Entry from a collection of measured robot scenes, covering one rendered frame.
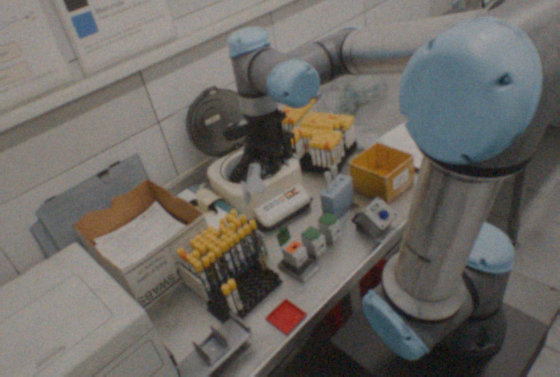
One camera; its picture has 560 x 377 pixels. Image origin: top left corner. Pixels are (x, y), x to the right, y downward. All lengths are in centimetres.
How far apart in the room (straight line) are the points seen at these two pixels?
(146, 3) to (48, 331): 86
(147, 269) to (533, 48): 94
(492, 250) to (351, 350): 32
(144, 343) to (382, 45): 60
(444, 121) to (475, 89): 4
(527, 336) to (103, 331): 73
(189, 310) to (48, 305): 38
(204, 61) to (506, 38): 115
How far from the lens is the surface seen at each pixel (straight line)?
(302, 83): 73
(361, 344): 93
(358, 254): 118
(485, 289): 80
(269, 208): 128
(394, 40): 69
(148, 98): 139
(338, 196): 122
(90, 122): 133
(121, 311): 80
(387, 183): 127
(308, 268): 114
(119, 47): 133
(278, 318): 108
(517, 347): 98
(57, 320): 85
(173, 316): 116
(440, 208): 54
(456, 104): 42
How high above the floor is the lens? 172
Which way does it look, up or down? 34 degrees down
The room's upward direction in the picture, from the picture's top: 12 degrees counter-clockwise
